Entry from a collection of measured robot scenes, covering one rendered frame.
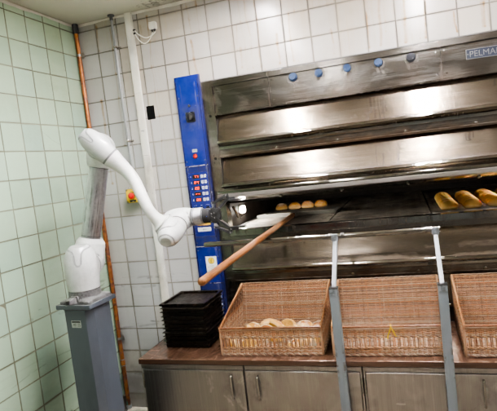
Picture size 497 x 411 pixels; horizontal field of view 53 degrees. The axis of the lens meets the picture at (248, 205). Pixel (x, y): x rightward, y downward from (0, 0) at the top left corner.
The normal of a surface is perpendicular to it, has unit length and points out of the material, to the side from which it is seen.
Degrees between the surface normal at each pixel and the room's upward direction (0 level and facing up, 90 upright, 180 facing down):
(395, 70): 90
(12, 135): 90
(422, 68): 90
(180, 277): 90
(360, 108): 70
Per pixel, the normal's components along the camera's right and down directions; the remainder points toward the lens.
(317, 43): -0.30, 0.11
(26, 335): 0.95, -0.09
